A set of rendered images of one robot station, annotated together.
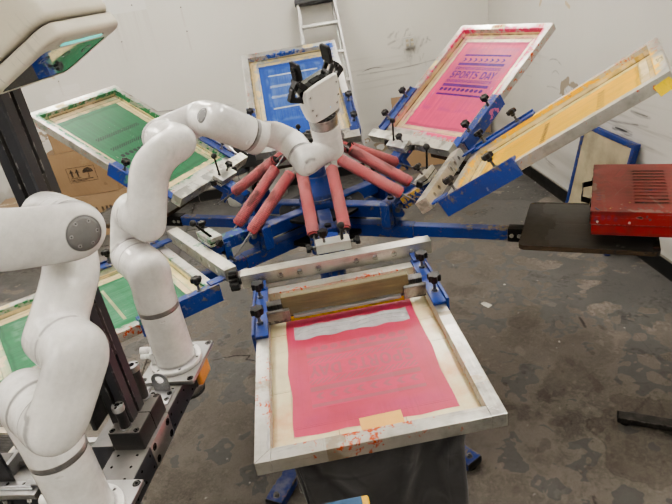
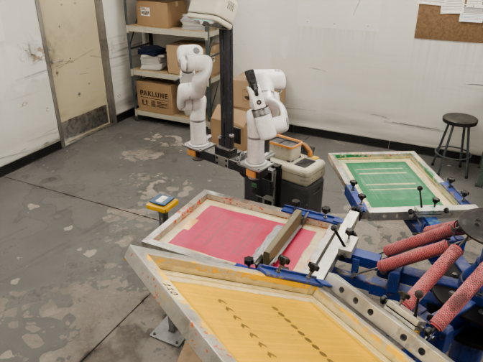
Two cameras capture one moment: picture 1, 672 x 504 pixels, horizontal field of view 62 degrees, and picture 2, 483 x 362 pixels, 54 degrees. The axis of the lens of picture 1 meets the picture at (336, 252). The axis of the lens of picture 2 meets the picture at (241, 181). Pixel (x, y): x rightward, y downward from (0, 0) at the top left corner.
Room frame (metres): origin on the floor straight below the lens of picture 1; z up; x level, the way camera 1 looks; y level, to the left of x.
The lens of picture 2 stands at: (2.27, -1.73, 2.25)
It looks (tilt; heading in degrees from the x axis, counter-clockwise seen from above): 27 degrees down; 119
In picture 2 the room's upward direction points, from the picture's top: straight up
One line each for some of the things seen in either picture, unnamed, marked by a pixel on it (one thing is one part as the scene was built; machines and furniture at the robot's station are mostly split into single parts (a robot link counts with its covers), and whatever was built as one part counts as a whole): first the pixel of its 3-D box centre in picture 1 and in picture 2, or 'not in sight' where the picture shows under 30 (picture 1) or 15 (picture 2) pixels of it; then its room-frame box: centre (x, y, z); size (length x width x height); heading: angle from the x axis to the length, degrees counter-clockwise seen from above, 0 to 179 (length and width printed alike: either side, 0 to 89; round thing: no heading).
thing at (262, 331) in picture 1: (262, 317); (309, 218); (1.56, 0.27, 0.98); 0.30 x 0.05 x 0.07; 2
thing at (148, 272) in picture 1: (147, 277); (257, 123); (1.17, 0.44, 1.37); 0.13 x 0.10 x 0.16; 34
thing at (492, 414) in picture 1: (357, 344); (244, 234); (1.33, -0.02, 0.97); 0.79 x 0.58 x 0.04; 2
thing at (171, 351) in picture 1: (162, 335); (257, 149); (1.16, 0.45, 1.21); 0.16 x 0.13 x 0.15; 80
